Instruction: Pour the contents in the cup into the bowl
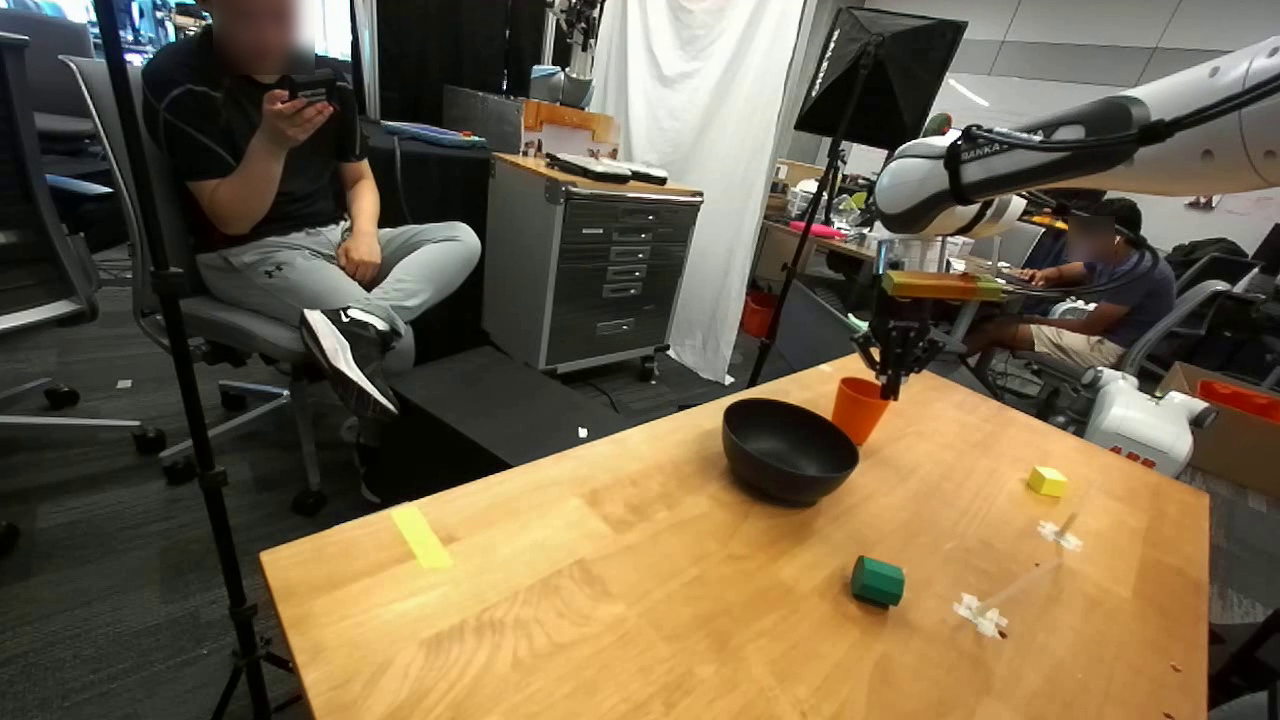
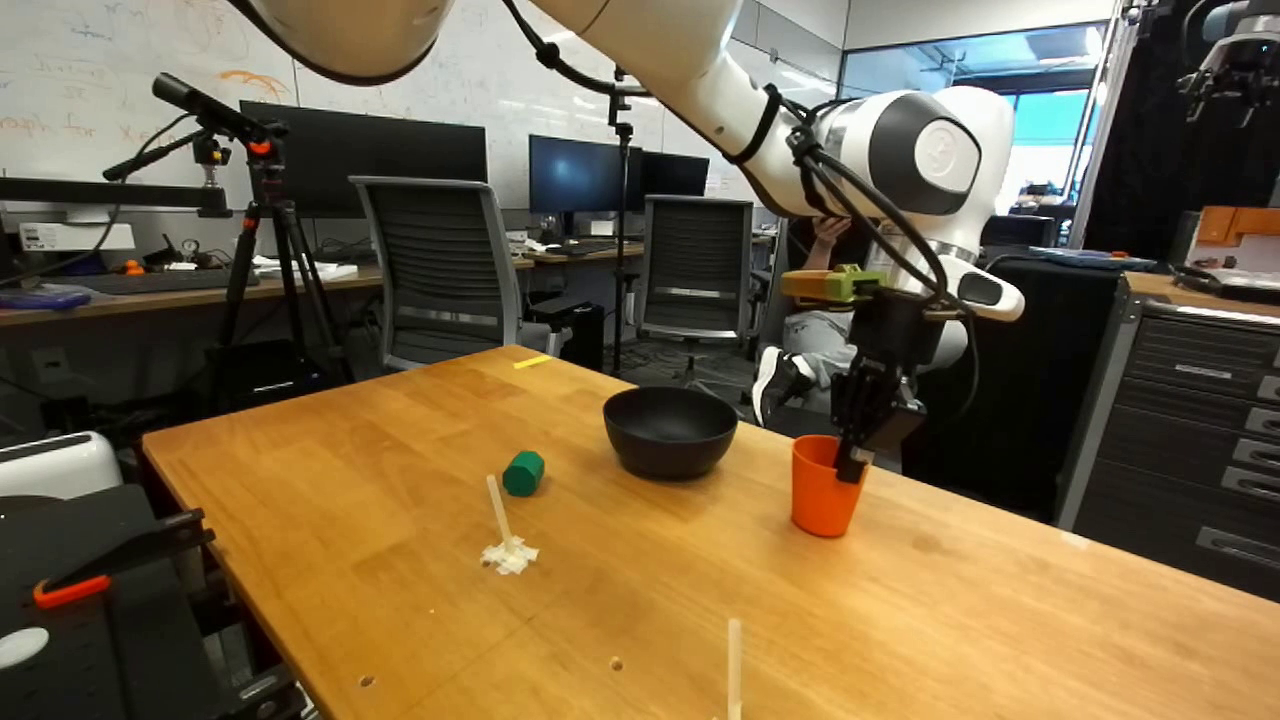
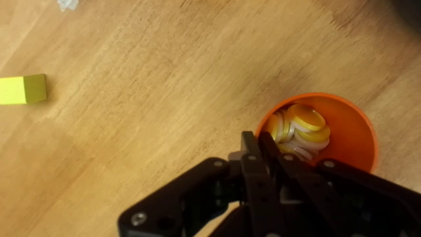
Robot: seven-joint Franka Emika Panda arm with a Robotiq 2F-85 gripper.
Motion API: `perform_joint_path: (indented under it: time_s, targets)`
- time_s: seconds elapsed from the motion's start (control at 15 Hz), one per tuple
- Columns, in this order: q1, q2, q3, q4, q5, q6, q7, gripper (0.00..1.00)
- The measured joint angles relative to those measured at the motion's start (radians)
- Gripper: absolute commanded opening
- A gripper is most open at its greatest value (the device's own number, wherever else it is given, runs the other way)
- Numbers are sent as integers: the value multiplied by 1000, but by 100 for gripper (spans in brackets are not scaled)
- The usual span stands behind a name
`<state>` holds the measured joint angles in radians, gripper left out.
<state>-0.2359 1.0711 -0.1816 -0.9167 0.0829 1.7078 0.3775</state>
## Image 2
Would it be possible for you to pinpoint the wrist camera wooden mount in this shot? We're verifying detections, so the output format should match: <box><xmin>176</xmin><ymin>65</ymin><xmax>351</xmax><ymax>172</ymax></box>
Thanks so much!
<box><xmin>775</xmin><ymin>259</ymin><xmax>887</xmax><ymax>312</ymax></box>

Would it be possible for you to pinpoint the black bowl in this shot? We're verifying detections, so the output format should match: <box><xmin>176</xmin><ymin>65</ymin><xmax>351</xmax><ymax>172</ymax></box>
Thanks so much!
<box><xmin>601</xmin><ymin>383</ymin><xmax>740</xmax><ymax>485</ymax></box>

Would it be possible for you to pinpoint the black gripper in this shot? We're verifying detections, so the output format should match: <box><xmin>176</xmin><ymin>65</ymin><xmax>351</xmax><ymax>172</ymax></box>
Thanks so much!
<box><xmin>832</xmin><ymin>291</ymin><xmax>943</xmax><ymax>489</ymax></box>

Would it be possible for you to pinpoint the orange clamp handle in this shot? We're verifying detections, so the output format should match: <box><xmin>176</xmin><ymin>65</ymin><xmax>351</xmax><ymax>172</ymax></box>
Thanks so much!
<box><xmin>27</xmin><ymin>571</ymin><xmax>122</xmax><ymax>615</ymax></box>

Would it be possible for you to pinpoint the small black monitor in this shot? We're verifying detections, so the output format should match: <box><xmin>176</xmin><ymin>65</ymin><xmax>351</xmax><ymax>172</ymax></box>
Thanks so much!
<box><xmin>631</xmin><ymin>148</ymin><xmax>714</xmax><ymax>203</ymax></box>

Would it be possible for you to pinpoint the green octagonal block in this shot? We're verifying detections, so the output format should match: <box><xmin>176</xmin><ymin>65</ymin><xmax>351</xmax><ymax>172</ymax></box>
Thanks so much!
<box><xmin>500</xmin><ymin>447</ymin><xmax>548</xmax><ymax>501</ymax></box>

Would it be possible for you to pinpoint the orange white cardboard box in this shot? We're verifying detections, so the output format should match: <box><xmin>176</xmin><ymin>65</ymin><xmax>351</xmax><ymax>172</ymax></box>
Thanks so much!
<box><xmin>1182</xmin><ymin>200</ymin><xmax>1280</xmax><ymax>274</ymax></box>

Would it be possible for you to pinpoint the seated man black shirt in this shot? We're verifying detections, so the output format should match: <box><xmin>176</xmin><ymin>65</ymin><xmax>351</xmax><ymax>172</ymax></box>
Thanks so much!
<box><xmin>744</xmin><ymin>212</ymin><xmax>871</xmax><ymax>430</ymax></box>

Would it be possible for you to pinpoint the wide black monitor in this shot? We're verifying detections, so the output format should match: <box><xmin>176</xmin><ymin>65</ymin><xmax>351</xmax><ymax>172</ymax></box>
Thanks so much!
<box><xmin>235</xmin><ymin>94</ymin><xmax>494</xmax><ymax>224</ymax></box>

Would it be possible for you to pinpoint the black camera tripod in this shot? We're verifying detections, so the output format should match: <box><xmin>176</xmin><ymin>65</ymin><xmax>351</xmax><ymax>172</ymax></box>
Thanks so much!
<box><xmin>100</xmin><ymin>73</ymin><xmax>357</xmax><ymax>402</ymax></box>

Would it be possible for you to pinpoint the grey mesh office chair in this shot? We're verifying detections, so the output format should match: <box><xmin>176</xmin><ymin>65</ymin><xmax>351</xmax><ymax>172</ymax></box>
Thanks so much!
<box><xmin>348</xmin><ymin>172</ymin><xmax>532</xmax><ymax>373</ymax></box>
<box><xmin>637</xmin><ymin>190</ymin><xmax>755</xmax><ymax>383</ymax></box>

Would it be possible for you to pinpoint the clear plastic peg stand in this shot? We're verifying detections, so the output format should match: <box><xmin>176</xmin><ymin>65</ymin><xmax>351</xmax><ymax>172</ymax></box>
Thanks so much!
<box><xmin>478</xmin><ymin>470</ymin><xmax>546</xmax><ymax>579</ymax></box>

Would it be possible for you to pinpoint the medium black monitor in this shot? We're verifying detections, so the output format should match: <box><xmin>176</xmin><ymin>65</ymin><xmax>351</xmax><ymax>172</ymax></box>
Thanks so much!
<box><xmin>525</xmin><ymin>132</ymin><xmax>631</xmax><ymax>216</ymax></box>

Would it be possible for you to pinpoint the orange plastic cup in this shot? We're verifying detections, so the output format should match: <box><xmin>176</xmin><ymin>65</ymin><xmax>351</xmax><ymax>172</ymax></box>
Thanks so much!
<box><xmin>790</xmin><ymin>430</ymin><xmax>871</xmax><ymax>545</ymax></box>

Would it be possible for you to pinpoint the white flat plastic cover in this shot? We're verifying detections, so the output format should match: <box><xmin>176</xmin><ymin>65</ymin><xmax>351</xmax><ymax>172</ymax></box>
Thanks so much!
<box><xmin>0</xmin><ymin>427</ymin><xmax>130</xmax><ymax>503</ymax></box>

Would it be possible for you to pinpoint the black stand pole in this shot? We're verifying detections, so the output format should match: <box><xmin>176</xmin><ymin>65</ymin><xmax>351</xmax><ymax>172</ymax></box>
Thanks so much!
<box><xmin>604</xmin><ymin>65</ymin><xmax>639</xmax><ymax>375</ymax></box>

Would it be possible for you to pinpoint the long wooden desk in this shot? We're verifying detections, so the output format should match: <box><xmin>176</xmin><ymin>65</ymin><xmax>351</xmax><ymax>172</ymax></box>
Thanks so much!
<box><xmin>0</xmin><ymin>256</ymin><xmax>391</xmax><ymax>334</ymax></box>

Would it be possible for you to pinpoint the grey drawer cabinet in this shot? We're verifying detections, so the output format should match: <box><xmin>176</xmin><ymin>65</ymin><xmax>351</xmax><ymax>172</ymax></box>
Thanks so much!
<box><xmin>1058</xmin><ymin>265</ymin><xmax>1280</xmax><ymax>593</ymax></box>

